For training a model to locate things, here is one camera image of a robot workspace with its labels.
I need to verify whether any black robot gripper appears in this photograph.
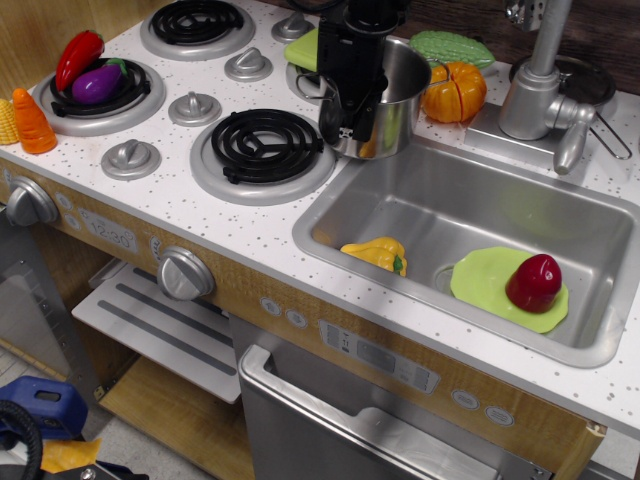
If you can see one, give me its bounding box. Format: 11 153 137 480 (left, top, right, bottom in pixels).
317 0 405 142

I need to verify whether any stainless steel pot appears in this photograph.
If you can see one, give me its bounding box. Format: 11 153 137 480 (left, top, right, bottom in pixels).
289 39 432 160

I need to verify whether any green toy cutting board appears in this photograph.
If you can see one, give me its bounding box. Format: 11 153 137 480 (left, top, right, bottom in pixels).
284 28 319 72

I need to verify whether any green toy bitter gourd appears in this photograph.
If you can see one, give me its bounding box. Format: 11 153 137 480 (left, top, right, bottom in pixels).
409 30 495 69

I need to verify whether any orange toy pumpkin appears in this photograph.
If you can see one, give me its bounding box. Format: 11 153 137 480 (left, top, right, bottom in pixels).
421 62 487 123

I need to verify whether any silver stovetop knob back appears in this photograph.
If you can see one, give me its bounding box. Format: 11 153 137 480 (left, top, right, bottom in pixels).
271 12 314 43

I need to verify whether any silver stovetop knob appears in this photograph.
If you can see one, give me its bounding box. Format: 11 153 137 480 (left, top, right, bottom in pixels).
101 139 161 180
168 91 222 127
271 12 314 43
224 47 273 82

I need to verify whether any front right black burner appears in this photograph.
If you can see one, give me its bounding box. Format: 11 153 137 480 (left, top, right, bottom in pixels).
189 109 336 206

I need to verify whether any black burner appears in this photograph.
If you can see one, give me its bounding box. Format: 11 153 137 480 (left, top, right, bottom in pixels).
140 1 255 62
189 109 336 206
31 58 166 137

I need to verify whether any silver stovetop knob middle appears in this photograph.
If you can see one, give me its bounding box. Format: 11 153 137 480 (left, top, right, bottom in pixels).
224 47 273 82

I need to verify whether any yellow toy bell pepper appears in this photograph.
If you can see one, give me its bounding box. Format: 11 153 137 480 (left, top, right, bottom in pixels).
340 236 408 277

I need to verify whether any silver stovetop knob centre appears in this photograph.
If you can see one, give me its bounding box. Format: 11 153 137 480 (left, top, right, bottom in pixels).
168 91 222 127

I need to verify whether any silver toy faucet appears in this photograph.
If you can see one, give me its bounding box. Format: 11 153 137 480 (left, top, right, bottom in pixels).
498 1 596 175

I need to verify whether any back black burner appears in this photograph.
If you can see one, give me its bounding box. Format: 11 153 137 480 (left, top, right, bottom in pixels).
140 1 255 62

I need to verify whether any light green toy plate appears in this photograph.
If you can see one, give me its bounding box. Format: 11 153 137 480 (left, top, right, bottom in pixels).
450 247 569 334

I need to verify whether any left black burner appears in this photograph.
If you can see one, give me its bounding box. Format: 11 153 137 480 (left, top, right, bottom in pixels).
31 58 166 137

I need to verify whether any silver stovetop knob front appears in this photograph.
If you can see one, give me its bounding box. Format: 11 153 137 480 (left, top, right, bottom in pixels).
101 139 161 180

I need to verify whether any silver oven dial right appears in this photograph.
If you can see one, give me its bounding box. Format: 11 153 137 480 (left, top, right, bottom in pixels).
157 246 216 301

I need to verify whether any silver oven dial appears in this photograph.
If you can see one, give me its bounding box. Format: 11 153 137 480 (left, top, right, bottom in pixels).
157 246 216 301
6 176 59 227

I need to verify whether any red toy pepper half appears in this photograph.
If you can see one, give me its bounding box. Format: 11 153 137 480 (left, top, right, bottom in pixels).
505 254 562 314

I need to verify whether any purple toy eggplant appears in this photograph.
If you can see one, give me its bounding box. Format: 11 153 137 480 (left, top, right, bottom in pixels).
71 58 128 105

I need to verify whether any red toy chili pepper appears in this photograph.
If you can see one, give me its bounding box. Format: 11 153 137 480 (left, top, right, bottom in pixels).
55 30 104 91

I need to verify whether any white oven rack shelf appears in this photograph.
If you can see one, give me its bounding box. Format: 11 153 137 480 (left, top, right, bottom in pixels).
72 261 240 404

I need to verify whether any silver dishwasher door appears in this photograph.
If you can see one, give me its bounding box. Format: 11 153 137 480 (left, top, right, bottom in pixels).
239 345 552 479

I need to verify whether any orange toy carrot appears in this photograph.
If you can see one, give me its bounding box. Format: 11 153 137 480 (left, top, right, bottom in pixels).
12 88 57 154

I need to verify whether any silver oven dial left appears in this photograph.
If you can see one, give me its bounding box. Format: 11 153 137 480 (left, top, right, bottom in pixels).
6 176 59 227

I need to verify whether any yellow toy corn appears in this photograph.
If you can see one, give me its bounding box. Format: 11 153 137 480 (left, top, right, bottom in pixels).
0 99 19 145

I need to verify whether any grey open oven door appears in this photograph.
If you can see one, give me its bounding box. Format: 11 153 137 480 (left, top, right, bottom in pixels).
0 209 114 441

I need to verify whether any blue plastic clamp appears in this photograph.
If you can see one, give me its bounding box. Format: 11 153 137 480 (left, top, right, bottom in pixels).
1 376 88 440

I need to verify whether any yellow cloth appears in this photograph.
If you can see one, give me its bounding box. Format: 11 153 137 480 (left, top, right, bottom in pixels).
40 438 102 474

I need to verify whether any dark pan with wire handle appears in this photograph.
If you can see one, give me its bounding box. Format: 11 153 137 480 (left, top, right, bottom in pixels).
511 55 616 154

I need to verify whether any black cable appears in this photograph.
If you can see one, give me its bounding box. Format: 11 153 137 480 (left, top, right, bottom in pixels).
0 399 44 480

